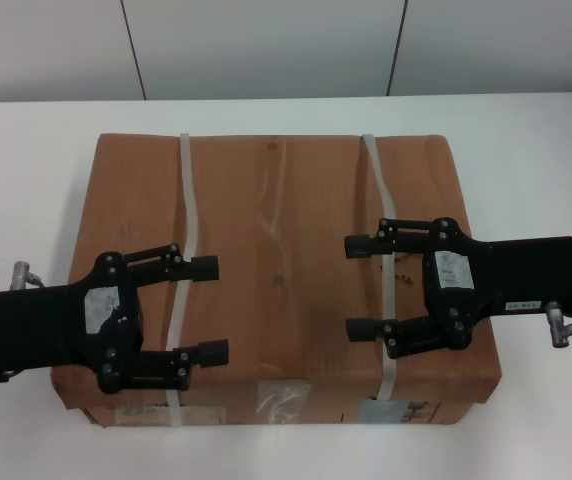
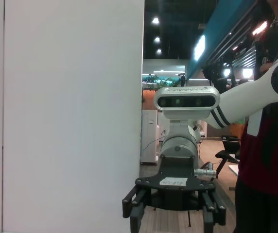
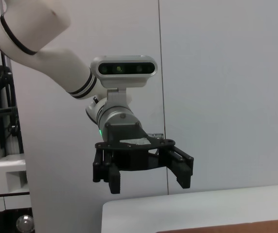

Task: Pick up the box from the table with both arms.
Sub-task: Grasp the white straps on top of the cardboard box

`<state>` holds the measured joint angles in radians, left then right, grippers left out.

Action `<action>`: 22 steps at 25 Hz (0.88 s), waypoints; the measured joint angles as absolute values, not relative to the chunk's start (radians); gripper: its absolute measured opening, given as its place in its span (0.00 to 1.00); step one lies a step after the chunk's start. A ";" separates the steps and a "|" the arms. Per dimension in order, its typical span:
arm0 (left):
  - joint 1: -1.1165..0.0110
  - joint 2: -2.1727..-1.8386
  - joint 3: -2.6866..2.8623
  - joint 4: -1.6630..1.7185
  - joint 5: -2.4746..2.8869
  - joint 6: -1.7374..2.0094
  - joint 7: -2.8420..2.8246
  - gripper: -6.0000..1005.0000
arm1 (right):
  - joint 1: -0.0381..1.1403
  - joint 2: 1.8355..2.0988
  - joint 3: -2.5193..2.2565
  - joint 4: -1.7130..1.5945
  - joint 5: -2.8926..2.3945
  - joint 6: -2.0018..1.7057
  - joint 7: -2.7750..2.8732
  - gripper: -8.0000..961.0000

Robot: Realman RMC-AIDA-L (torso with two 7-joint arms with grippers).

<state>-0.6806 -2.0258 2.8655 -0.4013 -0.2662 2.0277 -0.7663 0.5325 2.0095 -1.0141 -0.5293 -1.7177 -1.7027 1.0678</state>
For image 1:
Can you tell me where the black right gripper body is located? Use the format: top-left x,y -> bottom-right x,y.
419,217 -> 572,350

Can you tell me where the silver connector black cable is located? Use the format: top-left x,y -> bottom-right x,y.
11,261 -> 45,292
545,304 -> 572,348

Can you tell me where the left silver connector black cable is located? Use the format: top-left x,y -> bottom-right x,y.
11,261 -> 45,292

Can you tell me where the right silver connector black cable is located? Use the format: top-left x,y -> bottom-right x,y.
545,304 -> 572,348

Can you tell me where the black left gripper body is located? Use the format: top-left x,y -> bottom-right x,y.
0,251 -> 145,396

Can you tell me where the translucent white packing strap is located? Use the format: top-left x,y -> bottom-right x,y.
360,132 -> 408,402
163,131 -> 205,429

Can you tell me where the brown cardboard box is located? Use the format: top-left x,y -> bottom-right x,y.
49,131 -> 505,429

